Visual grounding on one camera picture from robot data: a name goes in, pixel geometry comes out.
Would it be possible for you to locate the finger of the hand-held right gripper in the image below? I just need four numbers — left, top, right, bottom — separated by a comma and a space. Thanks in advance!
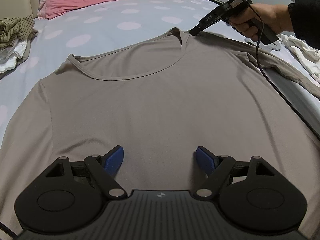
189, 2, 230, 36

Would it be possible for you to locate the white textured cloth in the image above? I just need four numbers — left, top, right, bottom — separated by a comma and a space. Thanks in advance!
0, 40, 28, 72

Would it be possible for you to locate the person's right forearm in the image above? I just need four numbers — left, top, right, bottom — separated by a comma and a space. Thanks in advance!
287, 0, 320, 51

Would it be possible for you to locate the taupe long-sleeve shirt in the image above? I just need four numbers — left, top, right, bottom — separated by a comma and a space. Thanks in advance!
0, 27, 320, 230

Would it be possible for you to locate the white shirt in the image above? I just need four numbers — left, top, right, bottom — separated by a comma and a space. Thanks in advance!
279, 33, 320, 82

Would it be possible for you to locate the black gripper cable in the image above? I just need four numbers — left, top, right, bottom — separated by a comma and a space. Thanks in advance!
249, 4, 320, 143

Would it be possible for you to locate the olive striped garment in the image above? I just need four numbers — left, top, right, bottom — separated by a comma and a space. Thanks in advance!
0, 14, 39, 50

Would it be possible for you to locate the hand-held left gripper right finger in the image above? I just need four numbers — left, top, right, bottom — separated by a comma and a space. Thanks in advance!
194, 146, 277, 199

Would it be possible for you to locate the pale pink pillow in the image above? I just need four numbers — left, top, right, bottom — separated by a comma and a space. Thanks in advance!
37, 0, 52, 18

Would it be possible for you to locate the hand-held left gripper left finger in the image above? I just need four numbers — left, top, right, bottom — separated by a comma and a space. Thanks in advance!
45, 145, 127, 199

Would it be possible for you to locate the person's right hand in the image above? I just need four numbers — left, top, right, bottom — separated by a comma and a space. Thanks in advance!
229, 3, 295, 42

